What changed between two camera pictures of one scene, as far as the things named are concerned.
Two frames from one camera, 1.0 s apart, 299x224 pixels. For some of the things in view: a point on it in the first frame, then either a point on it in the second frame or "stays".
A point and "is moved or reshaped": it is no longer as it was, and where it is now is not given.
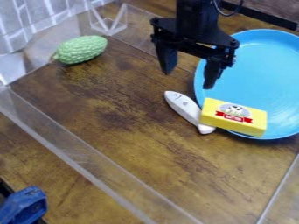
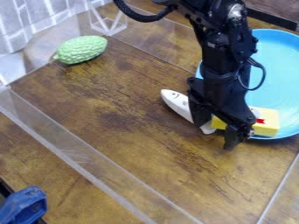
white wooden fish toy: (189, 108) stays
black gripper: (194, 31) → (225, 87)
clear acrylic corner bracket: (107, 24) stays
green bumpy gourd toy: (81, 49) stays
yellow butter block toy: (233, 117) is moved or reshaped
